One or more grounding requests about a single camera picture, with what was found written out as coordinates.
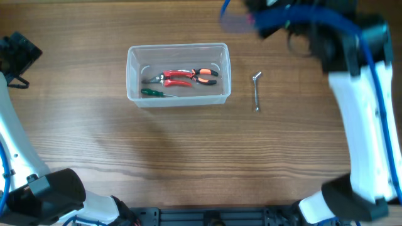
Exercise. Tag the clear plastic container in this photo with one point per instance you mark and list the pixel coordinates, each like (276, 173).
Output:
(209, 63)

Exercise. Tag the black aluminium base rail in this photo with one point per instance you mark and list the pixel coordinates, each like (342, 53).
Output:
(267, 216)

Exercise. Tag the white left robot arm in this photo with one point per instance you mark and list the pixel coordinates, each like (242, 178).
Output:
(32, 194)

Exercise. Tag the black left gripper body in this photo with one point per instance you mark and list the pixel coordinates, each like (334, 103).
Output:
(18, 56)

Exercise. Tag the silver hex wrench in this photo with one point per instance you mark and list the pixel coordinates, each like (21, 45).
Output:
(255, 81)

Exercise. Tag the red handled pruning shears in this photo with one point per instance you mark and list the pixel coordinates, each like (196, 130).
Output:
(170, 78)

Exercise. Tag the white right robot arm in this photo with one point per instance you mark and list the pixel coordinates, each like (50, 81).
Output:
(355, 51)

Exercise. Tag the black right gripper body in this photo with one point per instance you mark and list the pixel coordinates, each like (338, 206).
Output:
(299, 27)

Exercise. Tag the green handled screwdriver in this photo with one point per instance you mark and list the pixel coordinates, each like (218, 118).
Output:
(155, 93)

